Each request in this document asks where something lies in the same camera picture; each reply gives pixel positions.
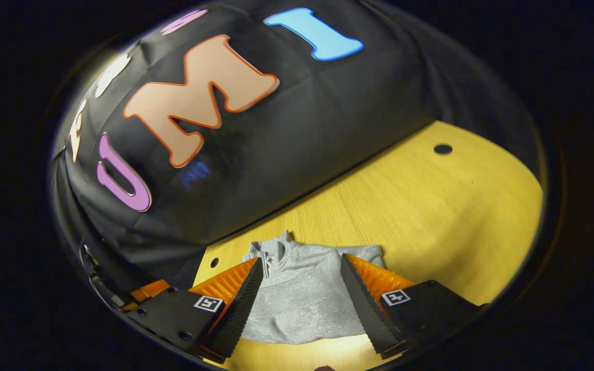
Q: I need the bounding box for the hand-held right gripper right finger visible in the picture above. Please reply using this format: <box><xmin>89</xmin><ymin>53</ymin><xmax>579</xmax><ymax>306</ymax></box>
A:
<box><xmin>339</xmin><ymin>252</ymin><xmax>488</xmax><ymax>360</ymax></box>

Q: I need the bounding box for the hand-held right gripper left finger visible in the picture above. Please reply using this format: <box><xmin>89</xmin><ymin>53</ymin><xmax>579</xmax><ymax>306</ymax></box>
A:
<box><xmin>127</xmin><ymin>257</ymin><xmax>266</xmax><ymax>364</ymax></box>

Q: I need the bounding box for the grey zip-neck sweatshirt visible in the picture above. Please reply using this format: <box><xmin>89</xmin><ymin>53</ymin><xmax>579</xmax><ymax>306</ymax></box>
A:
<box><xmin>240</xmin><ymin>230</ymin><xmax>386</xmax><ymax>345</ymax></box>

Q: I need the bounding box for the black backdrop cloth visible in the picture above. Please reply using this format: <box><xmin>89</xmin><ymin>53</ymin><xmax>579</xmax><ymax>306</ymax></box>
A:
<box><xmin>48</xmin><ymin>0</ymin><xmax>546</xmax><ymax>310</ymax></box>

